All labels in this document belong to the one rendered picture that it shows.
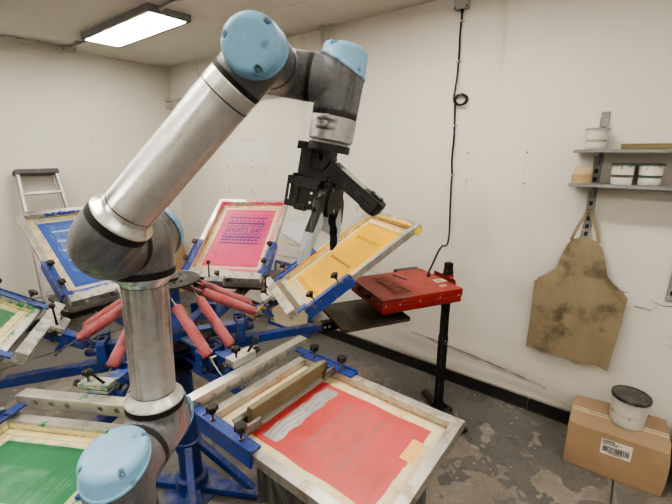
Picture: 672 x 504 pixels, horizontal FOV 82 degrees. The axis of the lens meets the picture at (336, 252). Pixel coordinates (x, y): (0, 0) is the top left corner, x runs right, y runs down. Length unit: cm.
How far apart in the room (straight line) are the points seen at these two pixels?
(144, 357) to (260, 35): 61
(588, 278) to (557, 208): 50
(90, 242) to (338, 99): 42
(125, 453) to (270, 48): 70
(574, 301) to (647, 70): 143
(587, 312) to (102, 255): 283
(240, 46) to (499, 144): 265
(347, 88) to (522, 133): 244
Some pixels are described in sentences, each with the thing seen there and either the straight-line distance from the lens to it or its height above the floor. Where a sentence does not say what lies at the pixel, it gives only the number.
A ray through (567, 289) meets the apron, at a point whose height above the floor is 103.
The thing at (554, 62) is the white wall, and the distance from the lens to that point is 304.
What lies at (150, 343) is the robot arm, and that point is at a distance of 84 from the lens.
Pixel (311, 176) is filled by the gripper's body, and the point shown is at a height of 190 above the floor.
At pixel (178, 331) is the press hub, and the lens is 214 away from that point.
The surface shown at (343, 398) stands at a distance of 169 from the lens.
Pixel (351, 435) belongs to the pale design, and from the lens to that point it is 152.
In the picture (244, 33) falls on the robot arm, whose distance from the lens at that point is 53.
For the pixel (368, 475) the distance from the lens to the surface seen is 140.
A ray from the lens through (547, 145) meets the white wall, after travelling 298.
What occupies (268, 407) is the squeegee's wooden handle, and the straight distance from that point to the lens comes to 155.
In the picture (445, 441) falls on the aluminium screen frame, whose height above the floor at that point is 99.
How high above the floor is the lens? 194
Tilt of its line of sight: 15 degrees down
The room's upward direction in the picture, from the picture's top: straight up
